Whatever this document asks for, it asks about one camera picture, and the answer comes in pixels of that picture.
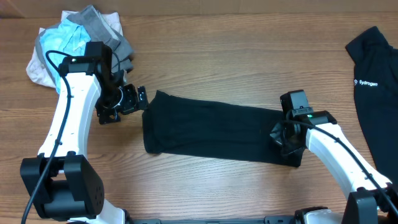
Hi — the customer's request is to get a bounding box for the black t-shirt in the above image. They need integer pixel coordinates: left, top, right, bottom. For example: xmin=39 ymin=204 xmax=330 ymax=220
xmin=142 ymin=91 xmax=303 ymax=167

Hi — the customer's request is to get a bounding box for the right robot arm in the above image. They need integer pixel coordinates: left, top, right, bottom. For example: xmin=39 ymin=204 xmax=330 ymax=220
xmin=270 ymin=108 xmax=397 ymax=223

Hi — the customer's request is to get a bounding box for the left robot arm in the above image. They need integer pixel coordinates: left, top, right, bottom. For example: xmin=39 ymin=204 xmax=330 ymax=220
xmin=20 ymin=55 xmax=148 ymax=223

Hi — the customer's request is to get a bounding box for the grey folded garment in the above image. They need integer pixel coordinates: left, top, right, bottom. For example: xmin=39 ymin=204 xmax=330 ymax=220
xmin=26 ymin=5 xmax=134 ymax=88

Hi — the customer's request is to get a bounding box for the light blue folded shirt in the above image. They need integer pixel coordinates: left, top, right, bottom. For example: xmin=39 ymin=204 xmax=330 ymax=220
xmin=35 ymin=19 xmax=91 ymax=93

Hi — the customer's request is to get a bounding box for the black shirt with white logo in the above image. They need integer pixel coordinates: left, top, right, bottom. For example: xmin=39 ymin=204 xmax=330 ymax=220
xmin=346 ymin=26 xmax=397 ymax=184

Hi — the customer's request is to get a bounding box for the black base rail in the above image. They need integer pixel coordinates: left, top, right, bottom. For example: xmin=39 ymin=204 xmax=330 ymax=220
xmin=124 ymin=215 xmax=351 ymax=224

